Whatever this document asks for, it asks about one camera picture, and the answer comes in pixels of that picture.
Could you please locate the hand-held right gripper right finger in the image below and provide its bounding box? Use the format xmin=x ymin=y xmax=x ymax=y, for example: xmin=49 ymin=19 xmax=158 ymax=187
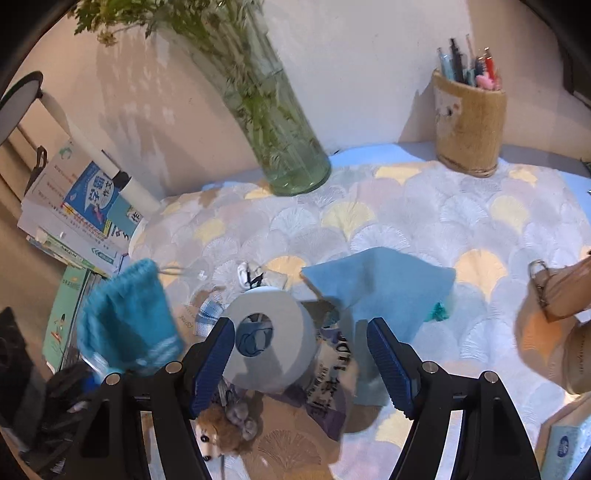
xmin=366 ymin=318 xmax=542 ymax=480

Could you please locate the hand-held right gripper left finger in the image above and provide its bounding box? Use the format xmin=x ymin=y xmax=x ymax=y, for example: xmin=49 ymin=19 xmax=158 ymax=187
xmin=65 ymin=318 xmax=237 ymax=480

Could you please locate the purple white printed pouch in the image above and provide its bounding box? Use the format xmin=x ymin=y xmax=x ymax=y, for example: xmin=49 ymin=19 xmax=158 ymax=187
xmin=277 ymin=318 xmax=358 ymax=441

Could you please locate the brown plush dog toy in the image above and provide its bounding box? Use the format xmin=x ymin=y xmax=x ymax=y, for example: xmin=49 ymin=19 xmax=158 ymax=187
xmin=193 ymin=383 xmax=262 ymax=462

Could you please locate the light blue cloth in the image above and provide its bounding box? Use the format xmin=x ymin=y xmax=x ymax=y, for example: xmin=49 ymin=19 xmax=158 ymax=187
xmin=301 ymin=247 xmax=457 ymax=407

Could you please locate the grey toilet paper roll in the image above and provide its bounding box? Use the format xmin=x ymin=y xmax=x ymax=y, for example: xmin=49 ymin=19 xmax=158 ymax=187
xmin=221 ymin=286 xmax=319 ymax=395

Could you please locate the teal knit pouch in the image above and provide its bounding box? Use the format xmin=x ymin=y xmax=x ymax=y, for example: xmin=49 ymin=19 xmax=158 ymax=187
xmin=76 ymin=258 xmax=185 ymax=377

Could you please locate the grey white fabric accessory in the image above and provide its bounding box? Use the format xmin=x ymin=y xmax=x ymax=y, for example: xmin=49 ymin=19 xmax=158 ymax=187
xmin=235 ymin=261 xmax=287 ymax=291

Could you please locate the scallop pattern tablecloth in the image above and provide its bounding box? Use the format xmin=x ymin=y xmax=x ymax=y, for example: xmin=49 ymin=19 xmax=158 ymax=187
xmin=129 ymin=141 xmax=591 ymax=480

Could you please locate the white desk lamp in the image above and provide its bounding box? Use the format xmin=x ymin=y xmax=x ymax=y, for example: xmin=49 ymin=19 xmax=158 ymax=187
xmin=0 ymin=71 xmax=161 ymax=215

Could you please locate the brown leather key pouch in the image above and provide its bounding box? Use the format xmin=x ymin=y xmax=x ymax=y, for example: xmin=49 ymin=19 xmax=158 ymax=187
xmin=527 ymin=256 xmax=591 ymax=324

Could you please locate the beige cylindrical container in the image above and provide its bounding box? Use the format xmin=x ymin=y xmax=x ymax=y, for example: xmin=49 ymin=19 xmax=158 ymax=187
xmin=564 ymin=318 xmax=591 ymax=395

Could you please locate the light blue tissue pack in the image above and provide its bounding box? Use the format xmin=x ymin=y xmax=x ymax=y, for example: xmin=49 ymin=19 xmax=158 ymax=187
xmin=540 ymin=408 xmax=591 ymax=480

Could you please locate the stack of books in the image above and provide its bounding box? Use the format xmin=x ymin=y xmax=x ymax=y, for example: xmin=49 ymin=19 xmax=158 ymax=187
xmin=17 ymin=138 xmax=141 ymax=374

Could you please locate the light blue desk mat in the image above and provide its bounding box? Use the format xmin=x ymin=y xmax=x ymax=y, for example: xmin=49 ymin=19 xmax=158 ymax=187
xmin=203 ymin=141 xmax=591 ymax=195

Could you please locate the burlap pen holder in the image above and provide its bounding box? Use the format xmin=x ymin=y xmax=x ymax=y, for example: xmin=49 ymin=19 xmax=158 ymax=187
xmin=431 ymin=68 xmax=507 ymax=178

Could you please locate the bunch of pens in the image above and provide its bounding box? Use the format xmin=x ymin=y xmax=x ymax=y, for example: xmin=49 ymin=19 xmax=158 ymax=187
xmin=436 ymin=34 xmax=504 ymax=90

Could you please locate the dark wooden cabinet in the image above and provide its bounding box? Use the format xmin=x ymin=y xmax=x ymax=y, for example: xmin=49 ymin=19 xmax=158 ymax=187
xmin=531 ymin=0 xmax=591 ymax=100

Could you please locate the glass vase with green plants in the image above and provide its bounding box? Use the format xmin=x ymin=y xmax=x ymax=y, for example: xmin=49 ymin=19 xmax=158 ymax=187
xmin=74 ymin=0 xmax=315 ymax=181

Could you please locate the dark bag strap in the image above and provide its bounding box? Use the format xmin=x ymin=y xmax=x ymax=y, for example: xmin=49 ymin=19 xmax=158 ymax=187
xmin=30 ymin=145 xmax=49 ymax=195

